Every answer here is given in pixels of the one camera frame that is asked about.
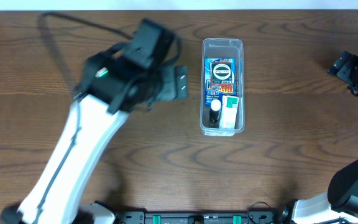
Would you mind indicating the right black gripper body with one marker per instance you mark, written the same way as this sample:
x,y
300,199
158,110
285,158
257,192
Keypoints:
x,y
353,68

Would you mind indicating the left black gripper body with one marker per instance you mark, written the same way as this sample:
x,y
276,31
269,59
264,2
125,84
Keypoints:
x,y
162,97

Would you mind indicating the blue fever patch box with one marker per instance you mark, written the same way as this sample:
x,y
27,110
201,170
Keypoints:
x,y
210,95

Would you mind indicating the dark bottle white cap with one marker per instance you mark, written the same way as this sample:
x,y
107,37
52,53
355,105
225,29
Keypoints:
x,y
215,113

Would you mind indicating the white green Panadol box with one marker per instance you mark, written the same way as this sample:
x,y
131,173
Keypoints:
x,y
229,112

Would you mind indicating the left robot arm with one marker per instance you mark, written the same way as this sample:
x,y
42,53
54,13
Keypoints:
x,y
108,92

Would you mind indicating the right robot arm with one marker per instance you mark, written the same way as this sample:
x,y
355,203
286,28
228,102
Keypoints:
x,y
340,203

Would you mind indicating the clear plastic container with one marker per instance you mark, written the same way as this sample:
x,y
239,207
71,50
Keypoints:
x,y
224,48

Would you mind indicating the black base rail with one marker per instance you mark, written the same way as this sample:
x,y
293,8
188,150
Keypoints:
x,y
258,213

